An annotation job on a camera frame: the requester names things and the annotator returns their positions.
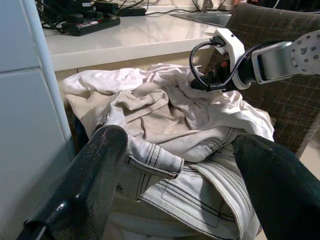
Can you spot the white appliance side panel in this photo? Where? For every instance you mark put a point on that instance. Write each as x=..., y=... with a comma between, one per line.
x=22, y=100

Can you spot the dark plaid fabric chair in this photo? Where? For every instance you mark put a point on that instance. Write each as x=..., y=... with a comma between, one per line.
x=287, y=107

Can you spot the beige crumpled garment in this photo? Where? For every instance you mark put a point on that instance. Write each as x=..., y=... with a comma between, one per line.
x=155, y=115

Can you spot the white shirt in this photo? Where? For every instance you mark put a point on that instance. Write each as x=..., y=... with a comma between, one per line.
x=175, y=77

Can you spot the black power adapter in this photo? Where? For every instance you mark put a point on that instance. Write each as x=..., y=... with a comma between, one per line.
x=131, y=11

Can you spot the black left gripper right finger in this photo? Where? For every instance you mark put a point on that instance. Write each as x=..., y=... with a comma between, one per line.
x=282, y=190

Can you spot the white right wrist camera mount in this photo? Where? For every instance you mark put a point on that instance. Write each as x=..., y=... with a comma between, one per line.
x=232, y=43

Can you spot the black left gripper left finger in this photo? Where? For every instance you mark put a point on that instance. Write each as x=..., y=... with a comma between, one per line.
x=82, y=180

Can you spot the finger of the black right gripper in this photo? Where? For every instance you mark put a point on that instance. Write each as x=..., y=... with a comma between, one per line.
x=200, y=85

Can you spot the black power strip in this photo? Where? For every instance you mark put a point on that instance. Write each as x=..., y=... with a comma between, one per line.
x=92, y=25

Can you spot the white jeans with black stitching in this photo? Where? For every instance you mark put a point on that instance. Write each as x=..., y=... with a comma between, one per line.
x=190, y=197

